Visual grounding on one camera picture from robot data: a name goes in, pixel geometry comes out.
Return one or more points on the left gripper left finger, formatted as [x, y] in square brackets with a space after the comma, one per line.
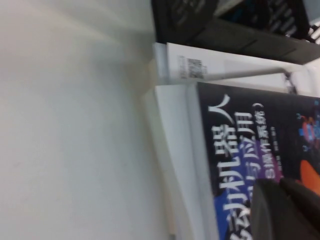
[270, 215]

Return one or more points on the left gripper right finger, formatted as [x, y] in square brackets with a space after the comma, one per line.
[305, 197]

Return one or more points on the dark mobile robot ROS book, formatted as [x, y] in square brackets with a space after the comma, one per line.
[237, 140]

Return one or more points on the dark blue robotics book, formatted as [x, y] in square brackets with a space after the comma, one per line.
[175, 150]

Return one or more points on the white book with QR code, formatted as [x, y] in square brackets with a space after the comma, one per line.
[225, 62]

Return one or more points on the black plastic book stand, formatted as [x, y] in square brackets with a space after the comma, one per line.
[225, 42]

